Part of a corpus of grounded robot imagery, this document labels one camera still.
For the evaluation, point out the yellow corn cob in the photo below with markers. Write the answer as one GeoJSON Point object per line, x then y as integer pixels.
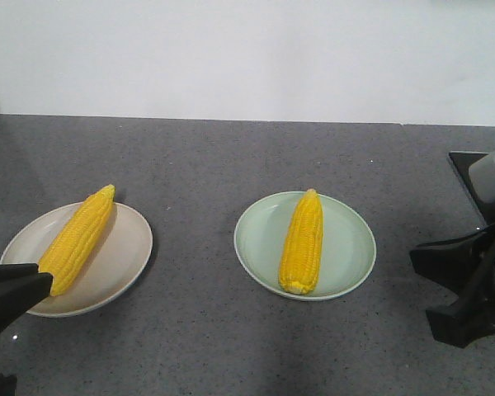
{"type": "Point", "coordinates": [300, 260]}

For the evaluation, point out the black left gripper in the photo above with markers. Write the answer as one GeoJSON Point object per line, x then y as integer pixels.
{"type": "Point", "coordinates": [22, 287]}

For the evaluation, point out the tall yellow corn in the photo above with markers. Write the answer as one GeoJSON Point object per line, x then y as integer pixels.
{"type": "Point", "coordinates": [70, 249]}

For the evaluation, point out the white plate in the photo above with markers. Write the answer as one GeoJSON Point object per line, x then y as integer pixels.
{"type": "Point", "coordinates": [119, 258]}

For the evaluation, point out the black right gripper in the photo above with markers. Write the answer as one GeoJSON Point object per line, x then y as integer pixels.
{"type": "Point", "coordinates": [451, 263]}

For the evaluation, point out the pale green plate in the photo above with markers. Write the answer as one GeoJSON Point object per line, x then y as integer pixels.
{"type": "Point", "coordinates": [348, 250]}

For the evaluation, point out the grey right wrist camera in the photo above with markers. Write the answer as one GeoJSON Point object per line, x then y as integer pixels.
{"type": "Point", "coordinates": [482, 177]}

